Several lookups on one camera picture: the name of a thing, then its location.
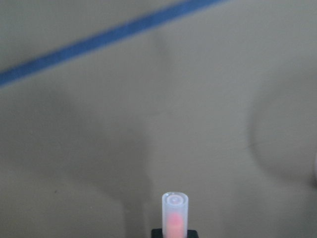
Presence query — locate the pink mesh pen holder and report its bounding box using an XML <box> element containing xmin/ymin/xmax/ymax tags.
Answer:
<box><xmin>313</xmin><ymin>154</ymin><xmax>317</xmax><ymax>184</ymax></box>

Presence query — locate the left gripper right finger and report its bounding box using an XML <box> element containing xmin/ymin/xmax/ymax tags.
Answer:
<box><xmin>187</xmin><ymin>230</ymin><xmax>199</xmax><ymax>238</ymax></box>

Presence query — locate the orange highlighter pen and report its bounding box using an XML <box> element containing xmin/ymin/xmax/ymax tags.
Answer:
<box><xmin>161</xmin><ymin>192</ymin><xmax>189</xmax><ymax>238</ymax></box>

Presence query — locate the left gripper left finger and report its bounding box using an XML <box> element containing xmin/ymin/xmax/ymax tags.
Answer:
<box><xmin>151</xmin><ymin>229</ymin><xmax>163</xmax><ymax>238</ymax></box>

